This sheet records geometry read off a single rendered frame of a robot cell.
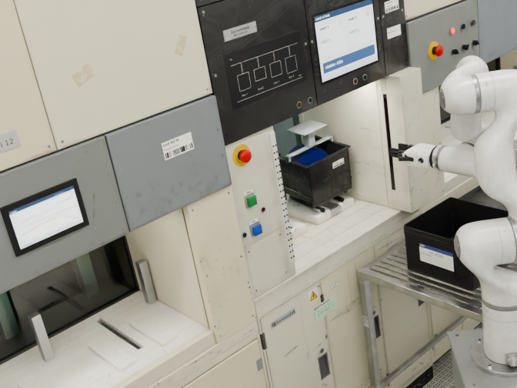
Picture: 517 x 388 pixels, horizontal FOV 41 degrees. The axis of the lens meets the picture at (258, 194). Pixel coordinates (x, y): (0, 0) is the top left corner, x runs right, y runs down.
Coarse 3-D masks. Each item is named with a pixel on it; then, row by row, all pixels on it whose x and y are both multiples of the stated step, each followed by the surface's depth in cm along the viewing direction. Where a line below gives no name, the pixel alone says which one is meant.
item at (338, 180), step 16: (304, 128) 264; (320, 128) 262; (304, 144) 267; (320, 144) 279; (336, 144) 271; (288, 160) 262; (320, 160) 259; (336, 160) 264; (288, 176) 269; (304, 176) 260; (320, 176) 261; (336, 176) 267; (288, 192) 273; (304, 192) 264; (320, 192) 264; (336, 192) 269; (320, 208) 269
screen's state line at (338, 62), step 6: (366, 48) 235; (372, 48) 237; (348, 54) 229; (354, 54) 231; (360, 54) 233; (366, 54) 235; (372, 54) 237; (336, 60) 226; (342, 60) 228; (348, 60) 230; (354, 60) 232; (324, 66) 223; (330, 66) 225; (336, 66) 227; (324, 72) 224
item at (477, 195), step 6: (468, 192) 272; (474, 192) 271; (480, 192) 271; (462, 198) 269; (468, 198) 268; (474, 198) 267; (480, 198) 266; (486, 198) 265; (486, 204) 261; (492, 204) 260; (498, 204) 259
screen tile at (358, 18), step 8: (368, 8) 231; (352, 16) 227; (360, 16) 230; (352, 24) 228; (360, 24) 230; (368, 24) 233; (360, 32) 231; (368, 32) 234; (352, 40) 229; (360, 40) 232; (368, 40) 234
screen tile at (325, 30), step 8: (328, 24) 220; (336, 24) 223; (344, 24) 225; (320, 32) 219; (328, 32) 221; (336, 32) 224; (344, 32) 226; (320, 40) 220; (344, 40) 227; (328, 48) 223; (336, 48) 225; (344, 48) 228; (328, 56) 223
